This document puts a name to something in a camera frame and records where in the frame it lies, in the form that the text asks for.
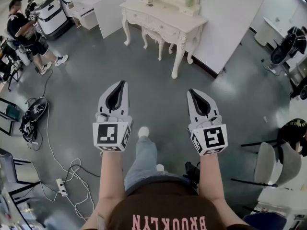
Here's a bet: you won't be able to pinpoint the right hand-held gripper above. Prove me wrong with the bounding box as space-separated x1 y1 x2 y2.
187 89 228 157

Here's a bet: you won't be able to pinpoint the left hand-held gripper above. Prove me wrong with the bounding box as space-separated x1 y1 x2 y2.
92 80 134 153

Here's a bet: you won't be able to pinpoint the cream ornate dressing table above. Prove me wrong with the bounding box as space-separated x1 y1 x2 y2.
119 0 209 80

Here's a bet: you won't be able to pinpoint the person's right forearm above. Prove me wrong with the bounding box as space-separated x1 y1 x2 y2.
198 152 242 228

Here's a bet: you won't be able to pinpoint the person's left forearm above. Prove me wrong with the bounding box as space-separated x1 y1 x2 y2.
95 149 128 226

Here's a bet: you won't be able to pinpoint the person's blue jeans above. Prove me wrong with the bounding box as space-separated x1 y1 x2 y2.
124 135 192 191

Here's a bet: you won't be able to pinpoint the black waist pack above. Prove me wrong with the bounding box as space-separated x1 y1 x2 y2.
182 161 201 189

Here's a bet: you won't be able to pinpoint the black backpack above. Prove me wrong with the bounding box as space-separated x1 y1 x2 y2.
19 97 48 143

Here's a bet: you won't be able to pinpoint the grey chair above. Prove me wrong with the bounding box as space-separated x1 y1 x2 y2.
230 141 278 188
275 141 302 189

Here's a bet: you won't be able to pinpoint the cream carved stool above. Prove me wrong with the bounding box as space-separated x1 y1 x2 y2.
141 26 175 61

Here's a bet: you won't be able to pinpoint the white cabinet with black strip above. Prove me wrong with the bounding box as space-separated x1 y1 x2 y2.
71 2 99 31

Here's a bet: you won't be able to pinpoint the tall white shelving unit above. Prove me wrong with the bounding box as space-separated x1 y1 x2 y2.
92 0 126 39

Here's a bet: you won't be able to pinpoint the person's brown t-shirt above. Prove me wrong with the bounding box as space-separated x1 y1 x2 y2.
83 176 255 230

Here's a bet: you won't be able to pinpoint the blue chair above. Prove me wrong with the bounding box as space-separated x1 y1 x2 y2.
242 212 287 230

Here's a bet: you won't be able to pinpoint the white power strip with cables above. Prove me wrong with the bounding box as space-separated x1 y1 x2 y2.
42 102 95 221

